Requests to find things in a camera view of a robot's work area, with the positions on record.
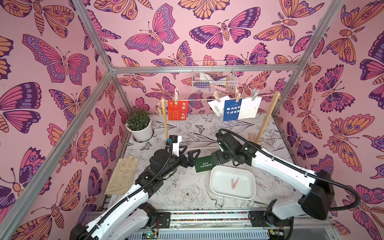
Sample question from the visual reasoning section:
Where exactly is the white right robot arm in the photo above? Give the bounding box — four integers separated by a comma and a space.
211, 129, 335, 220

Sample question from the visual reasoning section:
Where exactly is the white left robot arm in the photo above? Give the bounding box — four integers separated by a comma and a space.
70, 147, 201, 240

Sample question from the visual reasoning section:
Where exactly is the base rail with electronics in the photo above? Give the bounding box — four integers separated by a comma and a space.
80, 209, 340, 240

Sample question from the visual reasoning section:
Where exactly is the aluminium frame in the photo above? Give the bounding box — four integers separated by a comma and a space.
0, 0, 346, 240

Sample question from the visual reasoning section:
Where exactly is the green postcard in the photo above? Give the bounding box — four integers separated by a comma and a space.
195, 156, 215, 173

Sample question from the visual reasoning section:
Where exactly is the beige work glove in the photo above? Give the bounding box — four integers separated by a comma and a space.
105, 156, 140, 195

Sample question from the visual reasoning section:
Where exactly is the blue postcard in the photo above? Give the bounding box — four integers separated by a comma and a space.
223, 99, 242, 122

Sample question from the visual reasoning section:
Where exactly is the plain white postcard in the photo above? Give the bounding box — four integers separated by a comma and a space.
238, 97, 262, 120

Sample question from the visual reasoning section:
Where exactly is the white plastic tray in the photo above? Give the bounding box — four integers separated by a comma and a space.
210, 166, 256, 201

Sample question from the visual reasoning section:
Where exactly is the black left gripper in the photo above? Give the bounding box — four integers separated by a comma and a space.
158, 145, 199, 181

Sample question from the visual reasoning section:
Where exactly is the potted green plant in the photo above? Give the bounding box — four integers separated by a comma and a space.
126, 108, 154, 143

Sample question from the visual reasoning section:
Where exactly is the black corrugated left cable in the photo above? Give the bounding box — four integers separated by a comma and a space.
83, 146, 175, 240

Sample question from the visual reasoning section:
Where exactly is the grey clothespin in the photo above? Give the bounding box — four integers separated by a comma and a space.
252, 89, 259, 101

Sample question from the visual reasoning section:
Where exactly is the white wire basket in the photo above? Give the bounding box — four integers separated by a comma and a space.
190, 60, 238, 94

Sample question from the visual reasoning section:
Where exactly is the wooden string rack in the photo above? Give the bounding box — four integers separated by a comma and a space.
156, 92, 281, 143

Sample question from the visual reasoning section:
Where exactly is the black corrugated cable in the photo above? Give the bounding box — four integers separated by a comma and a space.
217, 128, 362, 212
83, 146, 175, 240

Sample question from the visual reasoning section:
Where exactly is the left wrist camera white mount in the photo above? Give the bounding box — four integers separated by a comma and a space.
166, 135, 182, 157

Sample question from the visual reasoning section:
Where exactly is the black corrugated right cable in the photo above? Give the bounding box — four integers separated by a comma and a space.
217, 128, 362, 212

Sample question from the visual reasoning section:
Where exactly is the red postcard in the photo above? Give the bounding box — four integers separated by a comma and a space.
168, 101, 189, 121

